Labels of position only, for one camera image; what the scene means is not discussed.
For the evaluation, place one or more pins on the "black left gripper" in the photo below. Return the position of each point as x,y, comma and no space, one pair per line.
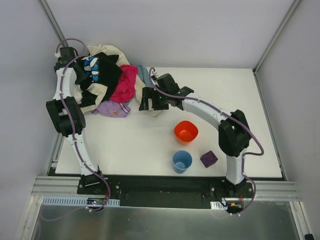
81,75

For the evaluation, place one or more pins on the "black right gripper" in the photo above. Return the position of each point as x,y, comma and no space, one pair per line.
152,99

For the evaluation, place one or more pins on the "magenta pink cloth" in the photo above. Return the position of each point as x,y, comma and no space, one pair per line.
125,90

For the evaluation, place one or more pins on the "grey blue cloth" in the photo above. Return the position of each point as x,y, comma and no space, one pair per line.
141,82

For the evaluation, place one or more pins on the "lilac purple shirt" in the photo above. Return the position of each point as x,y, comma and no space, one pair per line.
112,109

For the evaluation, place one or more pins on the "black cloth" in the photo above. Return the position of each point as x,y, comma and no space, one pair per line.
93,93

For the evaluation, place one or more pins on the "cream canvas cloth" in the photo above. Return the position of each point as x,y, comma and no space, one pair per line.
108,50

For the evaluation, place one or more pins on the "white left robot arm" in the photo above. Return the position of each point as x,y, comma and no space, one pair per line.
67,117

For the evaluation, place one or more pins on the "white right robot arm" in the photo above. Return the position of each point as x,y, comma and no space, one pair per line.
232,127

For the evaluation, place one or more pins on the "blue white patterned cloth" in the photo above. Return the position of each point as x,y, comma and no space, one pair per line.
91,67

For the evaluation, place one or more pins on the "orange plastic cup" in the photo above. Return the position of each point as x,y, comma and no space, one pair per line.
185,132

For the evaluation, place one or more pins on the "blue plastic cup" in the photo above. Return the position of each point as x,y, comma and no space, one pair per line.
181,161

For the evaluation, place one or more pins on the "purple cube block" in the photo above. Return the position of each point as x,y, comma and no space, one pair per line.
208,159

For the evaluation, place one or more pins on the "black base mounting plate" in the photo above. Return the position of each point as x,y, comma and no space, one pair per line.
168,191

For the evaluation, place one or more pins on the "left aluminium corner post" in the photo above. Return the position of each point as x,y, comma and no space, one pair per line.
44,5

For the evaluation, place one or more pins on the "aluminium corner post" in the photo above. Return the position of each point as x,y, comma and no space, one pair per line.
44,5
282,25

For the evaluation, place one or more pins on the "right white cable duct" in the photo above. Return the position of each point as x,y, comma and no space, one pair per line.
216,205

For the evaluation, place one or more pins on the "white cable duct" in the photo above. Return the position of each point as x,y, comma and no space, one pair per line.
82,201
216,205

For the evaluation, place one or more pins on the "aluminium frame rail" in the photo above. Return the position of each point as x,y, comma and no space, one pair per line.
264,190

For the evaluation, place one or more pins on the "left white cable duct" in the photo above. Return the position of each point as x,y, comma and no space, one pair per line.
82,201

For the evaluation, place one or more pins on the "right aluminium corner post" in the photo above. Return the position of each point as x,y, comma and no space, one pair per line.
282,25

